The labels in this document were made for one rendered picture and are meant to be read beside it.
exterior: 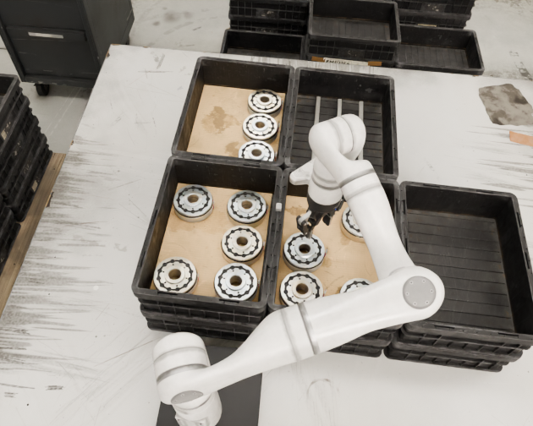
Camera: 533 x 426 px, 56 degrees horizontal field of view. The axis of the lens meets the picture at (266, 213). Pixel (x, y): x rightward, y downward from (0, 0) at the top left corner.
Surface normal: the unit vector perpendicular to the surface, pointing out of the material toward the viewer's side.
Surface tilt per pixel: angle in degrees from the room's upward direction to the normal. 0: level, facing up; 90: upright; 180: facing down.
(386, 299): 21
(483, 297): 0
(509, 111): 1
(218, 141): 0
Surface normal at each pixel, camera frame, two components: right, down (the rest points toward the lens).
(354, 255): 0.04, -0.56
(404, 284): -0.14, -0.32
